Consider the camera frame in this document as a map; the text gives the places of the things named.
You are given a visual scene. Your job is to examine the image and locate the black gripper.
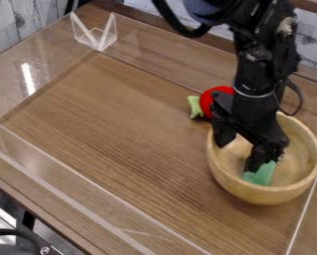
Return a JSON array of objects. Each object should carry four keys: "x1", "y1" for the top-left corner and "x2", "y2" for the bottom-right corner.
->
[{"x1": 211, "y1": 92, "x2": 290, "y2": 172}]

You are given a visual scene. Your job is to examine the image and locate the green rectangular block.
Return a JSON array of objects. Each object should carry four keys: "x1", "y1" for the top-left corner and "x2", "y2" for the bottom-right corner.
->
[{"x1": 242, "y1": 160, "x2": 276, "y2": 186}]

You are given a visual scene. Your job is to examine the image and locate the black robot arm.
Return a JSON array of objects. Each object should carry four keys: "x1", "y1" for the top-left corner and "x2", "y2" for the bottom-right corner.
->
[{"x1": 184, "y1": 0, "x2": 299, "y2": 172}]

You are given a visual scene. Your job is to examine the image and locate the brown wooden bowl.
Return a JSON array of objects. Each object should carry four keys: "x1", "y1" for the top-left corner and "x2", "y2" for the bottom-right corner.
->
[{"x1": 205, "y1": 114, "x2": 317, "y2": 205}]

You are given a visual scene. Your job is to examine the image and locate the red plush tomato toy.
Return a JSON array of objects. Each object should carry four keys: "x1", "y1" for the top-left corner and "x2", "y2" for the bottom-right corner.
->
[{"x1": 185, "y1": 86, "x2": 234, "y2": 120}]

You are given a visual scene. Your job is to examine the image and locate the black table leg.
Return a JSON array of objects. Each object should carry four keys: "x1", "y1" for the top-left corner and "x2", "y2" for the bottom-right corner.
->
[{"x1": 21, "y1": 211, "x2": 36, "y2": 230}]

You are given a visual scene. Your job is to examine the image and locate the black device under table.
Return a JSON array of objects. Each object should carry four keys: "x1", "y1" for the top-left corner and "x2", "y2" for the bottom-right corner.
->
[{"x1": 0, "y1": 228, "x2": 64, "y2": 255}]

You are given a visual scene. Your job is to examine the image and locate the clear acrylic tray wall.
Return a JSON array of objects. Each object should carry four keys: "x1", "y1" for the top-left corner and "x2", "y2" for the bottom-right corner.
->
[{"x1": 0, "y1": 123, "x2": 209, "y2": 255}]

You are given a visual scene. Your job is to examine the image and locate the black cable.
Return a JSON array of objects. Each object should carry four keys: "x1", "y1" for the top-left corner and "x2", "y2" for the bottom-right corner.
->
[{"x1": 151, "y1": 0, "x2": 215, "y2": 39}]

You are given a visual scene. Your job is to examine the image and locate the clear acrylic corner bracket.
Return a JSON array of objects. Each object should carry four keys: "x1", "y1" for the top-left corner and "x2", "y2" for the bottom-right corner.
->
[{"x1": 69, "y1": 13, "x2": 117, "y2": 52}]

